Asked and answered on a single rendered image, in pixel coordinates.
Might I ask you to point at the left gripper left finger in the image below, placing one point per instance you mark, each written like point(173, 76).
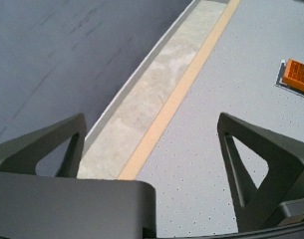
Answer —
point(21, 154)

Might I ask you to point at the grey perforated base plate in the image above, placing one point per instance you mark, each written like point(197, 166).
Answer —
point(185, 165)

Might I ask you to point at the orange grid rack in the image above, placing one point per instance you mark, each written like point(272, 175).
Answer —
point(296, 71)

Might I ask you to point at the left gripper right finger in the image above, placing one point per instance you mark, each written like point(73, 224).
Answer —
point(284, 181)

